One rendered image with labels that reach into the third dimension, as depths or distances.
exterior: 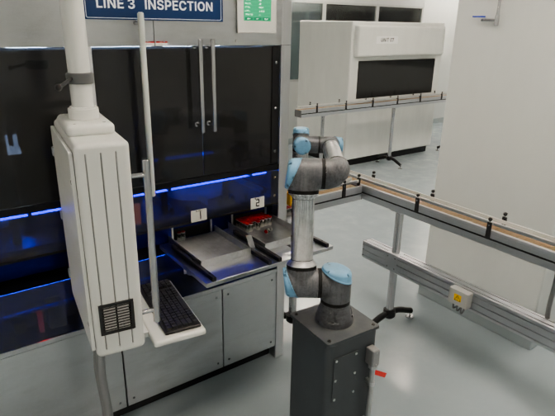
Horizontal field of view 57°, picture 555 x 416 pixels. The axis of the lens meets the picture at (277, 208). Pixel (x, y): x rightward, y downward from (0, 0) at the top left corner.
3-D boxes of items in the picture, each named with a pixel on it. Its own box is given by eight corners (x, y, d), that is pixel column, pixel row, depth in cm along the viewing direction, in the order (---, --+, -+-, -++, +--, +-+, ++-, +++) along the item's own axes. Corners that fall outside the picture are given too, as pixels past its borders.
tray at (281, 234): (228, 228, 269) (228, 221, 267) (268, 218, 283) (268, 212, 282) (265, 250, 243) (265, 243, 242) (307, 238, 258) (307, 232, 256)
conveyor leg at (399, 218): (378, 316, 340) (389, 208, 314) (388, 312, 345) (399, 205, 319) (389, 322, 333) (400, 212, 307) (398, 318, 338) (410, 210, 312)
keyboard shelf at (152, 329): (106, 298, 218) (106, 292, 217) (170, 284, 231) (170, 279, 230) (132, 355, 181) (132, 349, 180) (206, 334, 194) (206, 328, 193)
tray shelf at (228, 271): (158, 248, 248) (158, 244, 247) (276, 219, 287) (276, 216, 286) (206, 288, 211) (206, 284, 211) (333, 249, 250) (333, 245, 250)
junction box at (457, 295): (447, 300, 286) (449, 286, 283) (453, 298, 289) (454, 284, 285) (465, 309, 277) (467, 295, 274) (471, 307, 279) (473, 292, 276)
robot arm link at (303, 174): (321, 303, 193) (326, 158, 185) (282, 302, 193) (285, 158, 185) (319, 292, 205) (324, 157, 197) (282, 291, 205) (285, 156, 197)
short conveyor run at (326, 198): (276, 221, 289) (277, 195, 284) (261, 213, 301) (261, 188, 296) (362, 200, 327) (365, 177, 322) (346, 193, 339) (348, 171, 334)
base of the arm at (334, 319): (361, 323, 202) (362, 300, 198) (330, 333, 194) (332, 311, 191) (337, 305, 214) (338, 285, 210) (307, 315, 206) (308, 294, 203)
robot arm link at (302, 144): (319, 139, 221) (317, 133, 232) (293, 138, 221) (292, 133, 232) (318, 156, 224) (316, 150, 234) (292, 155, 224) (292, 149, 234)
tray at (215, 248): (168, 242, 250) (168, 235, 249) (215, 231, 264) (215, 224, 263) (201, 268, 224) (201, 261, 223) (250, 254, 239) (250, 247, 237)
